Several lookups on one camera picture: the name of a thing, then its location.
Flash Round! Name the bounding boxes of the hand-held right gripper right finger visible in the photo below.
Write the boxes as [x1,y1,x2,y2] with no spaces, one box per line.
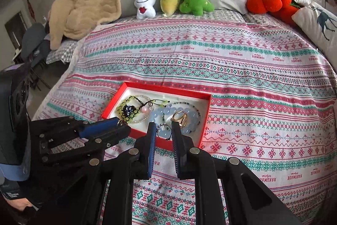
[171,123,303,225]

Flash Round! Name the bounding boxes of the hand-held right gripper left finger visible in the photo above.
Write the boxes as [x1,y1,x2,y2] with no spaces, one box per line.
[39,122,157,225]

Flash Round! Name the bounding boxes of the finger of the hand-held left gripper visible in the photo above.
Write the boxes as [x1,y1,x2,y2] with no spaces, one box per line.
[29,116,118,148]
[39,125,131,165]

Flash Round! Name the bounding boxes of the red cardboard box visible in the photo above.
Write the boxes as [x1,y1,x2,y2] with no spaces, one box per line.
[101,82,212,150]

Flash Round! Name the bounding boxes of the small clear bead ring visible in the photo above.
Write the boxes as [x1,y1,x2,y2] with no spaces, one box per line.
[156,123,173,141]

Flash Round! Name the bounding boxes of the green bead bracelet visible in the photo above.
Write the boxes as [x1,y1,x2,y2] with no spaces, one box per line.
[116,95,144,123]

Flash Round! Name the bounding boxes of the clear bead bracelet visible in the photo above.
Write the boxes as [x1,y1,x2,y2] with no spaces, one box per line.
[128,94,154,124]

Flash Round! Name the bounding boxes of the light blue bead bracelet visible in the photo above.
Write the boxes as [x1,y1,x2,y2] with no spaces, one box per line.
[150,106,199,133]

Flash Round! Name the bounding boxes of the gold rings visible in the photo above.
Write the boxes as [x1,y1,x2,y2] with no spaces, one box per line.
[171,110,189,127]

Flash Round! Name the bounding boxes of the black cord bracelet pink bead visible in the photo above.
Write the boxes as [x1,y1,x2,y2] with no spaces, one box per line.
[142,100,169,113]

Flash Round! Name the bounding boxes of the thin dark bead bracelet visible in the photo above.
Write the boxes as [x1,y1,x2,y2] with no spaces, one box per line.
[162,102,202,126]

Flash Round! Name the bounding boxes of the person's left hand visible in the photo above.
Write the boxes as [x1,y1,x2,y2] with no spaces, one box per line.
[5,202,36,219]

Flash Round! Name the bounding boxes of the chair with dark clothes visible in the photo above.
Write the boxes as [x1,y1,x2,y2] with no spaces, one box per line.
[20,22,53,90]

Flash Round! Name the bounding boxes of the patterned red green blanket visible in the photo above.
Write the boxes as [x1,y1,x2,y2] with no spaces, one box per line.
[34,14,337,225]

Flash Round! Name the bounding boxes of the beige fleece blanket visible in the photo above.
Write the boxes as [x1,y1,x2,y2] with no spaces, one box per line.
[49,0,139,50]

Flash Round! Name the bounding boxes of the white bunny plush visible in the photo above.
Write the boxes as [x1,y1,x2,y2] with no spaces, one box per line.
[134,0,156,20]

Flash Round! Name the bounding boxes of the small orange pumpkin plush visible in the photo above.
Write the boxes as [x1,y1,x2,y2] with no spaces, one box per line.
[270,1,303,28]

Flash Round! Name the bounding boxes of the white deer print pillow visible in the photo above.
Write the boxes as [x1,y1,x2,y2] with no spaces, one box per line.
[292,2,337,58]

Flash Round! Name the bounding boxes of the red wall hanging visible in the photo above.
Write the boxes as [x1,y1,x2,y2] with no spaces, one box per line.
[26,0,36,21]

